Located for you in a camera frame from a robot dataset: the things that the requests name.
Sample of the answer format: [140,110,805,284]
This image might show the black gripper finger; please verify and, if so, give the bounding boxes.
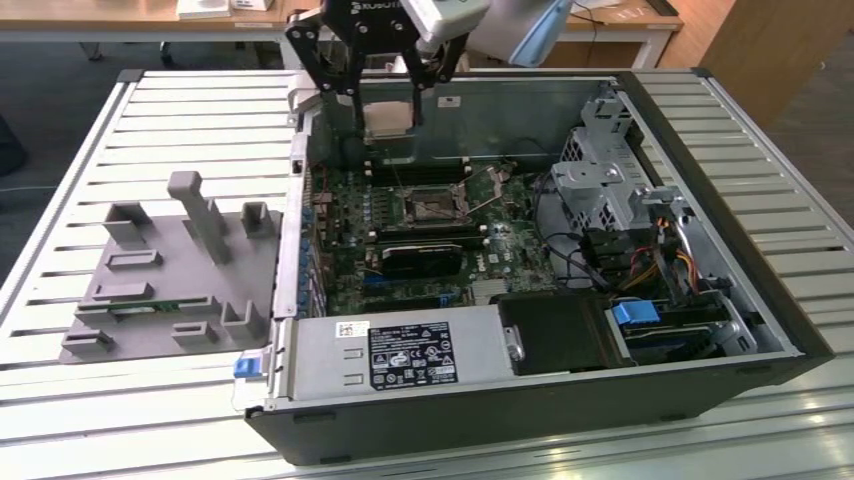
[399,34,468,126]
[284,14,367,144]

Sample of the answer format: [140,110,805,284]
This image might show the silver CPU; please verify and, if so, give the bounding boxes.
[364,100,416,147]

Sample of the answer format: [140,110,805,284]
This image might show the black RAM slot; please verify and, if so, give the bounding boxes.
[366,168,468,184]
[364,156,468,172]

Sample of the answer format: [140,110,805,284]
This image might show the CPU socket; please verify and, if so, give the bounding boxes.
[395,186,470,227]

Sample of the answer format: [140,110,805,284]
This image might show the black expansion slot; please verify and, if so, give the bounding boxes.
[376,226,487,249]

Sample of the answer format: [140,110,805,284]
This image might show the metal socket cover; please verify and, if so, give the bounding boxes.
[456,162,516,199]

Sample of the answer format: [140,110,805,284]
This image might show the wooden desk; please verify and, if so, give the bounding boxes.
[0,0,686,72]

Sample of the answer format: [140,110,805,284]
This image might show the silver disk bay cage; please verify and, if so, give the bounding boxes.
[550,94,653,234]

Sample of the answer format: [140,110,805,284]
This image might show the black graphics card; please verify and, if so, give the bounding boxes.
[380,243,463,280]

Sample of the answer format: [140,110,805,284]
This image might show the green motherboard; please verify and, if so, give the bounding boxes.
[306,164,559,319]

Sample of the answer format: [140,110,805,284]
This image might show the silver chipset heatsink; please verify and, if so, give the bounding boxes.
[470,279,512,302]

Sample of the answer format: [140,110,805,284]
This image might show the grey parts rack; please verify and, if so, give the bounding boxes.
[57,170,286,364]

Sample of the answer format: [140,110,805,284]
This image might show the wooden cabinet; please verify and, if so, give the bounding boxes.
[657,0,854,132]

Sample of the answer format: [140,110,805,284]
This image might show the green RAM stick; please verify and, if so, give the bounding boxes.
[109,301,183,315]

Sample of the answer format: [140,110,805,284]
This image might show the black plastic shroud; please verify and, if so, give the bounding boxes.
[496,293,633,376]

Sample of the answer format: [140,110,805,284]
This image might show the blue disk carrier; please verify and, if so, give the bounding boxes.
[610,298,662,329]

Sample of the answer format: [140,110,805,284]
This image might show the silver power supply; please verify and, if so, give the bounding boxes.
[264,304,528,402]

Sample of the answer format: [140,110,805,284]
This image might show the blue case latch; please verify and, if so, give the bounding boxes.
[232,351,267,380]

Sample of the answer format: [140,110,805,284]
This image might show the black open PC case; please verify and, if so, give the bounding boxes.
[243,67,835,466]

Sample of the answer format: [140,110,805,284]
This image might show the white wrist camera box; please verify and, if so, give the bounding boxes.
[406,0,492,52]

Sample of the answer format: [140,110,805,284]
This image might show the wire locking lever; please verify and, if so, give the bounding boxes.
[474,161,520,211]

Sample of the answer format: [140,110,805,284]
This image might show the black wire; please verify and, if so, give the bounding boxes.
[540,232,602,292]

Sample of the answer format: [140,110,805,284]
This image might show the orange yellow wire bundle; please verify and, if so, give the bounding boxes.
[617,239,701,292]

